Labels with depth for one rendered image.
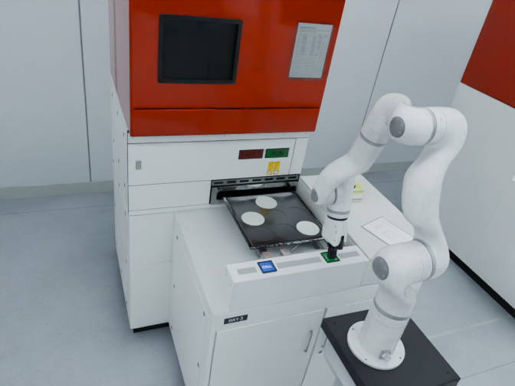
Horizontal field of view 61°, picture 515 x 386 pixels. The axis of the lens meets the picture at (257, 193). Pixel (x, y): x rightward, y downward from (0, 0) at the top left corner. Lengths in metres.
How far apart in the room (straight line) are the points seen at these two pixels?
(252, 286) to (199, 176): 0.63
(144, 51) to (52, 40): 1.62
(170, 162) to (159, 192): 0.15
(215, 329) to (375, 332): 0.56
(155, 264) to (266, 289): 0.78
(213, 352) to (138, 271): 0.66
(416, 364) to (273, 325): 0.52
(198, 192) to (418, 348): 1.09
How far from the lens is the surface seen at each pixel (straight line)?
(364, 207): 2.04
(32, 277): 2.97
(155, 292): 2.33
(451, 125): 1.24
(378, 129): 1.35
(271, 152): 2.00
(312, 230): 1.90
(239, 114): 1.80
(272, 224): 1.87
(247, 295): 1.55
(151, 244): 2.11
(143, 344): 2.53
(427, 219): 1.26
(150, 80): 1.66
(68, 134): 3.42
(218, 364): 1.80
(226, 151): 1.92
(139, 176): 1.88
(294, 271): 1.58
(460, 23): 4.49
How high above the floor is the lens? 1.99
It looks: 32 degrees down
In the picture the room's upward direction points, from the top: 10 degrees clockwise
